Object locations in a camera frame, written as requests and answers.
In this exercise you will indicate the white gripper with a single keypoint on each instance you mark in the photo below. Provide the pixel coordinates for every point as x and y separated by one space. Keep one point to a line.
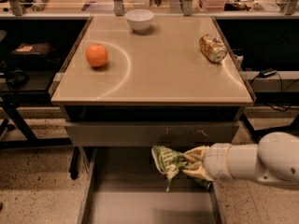
215 161

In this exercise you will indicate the green jalapeno chip bag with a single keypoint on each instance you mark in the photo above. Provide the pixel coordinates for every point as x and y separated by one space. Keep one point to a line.
170 163

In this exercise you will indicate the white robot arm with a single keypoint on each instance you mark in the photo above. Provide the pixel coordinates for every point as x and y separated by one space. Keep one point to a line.
274 161

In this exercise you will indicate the open middle drawer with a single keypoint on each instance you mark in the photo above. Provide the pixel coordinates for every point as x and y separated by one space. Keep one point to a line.
124 187

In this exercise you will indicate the grey drawer cabinet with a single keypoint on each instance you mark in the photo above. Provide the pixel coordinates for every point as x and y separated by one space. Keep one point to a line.
157 88

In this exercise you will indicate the black bag on shelf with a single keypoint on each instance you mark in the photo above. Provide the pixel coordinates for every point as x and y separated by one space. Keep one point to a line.
36 52

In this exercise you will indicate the black power adapter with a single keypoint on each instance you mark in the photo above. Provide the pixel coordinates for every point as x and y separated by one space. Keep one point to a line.
267 73

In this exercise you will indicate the orange fruit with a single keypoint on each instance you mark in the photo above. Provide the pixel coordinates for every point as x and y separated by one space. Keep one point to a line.
96 55

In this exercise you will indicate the white ceramic bowl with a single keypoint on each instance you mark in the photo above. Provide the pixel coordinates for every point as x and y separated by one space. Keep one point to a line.
139 20

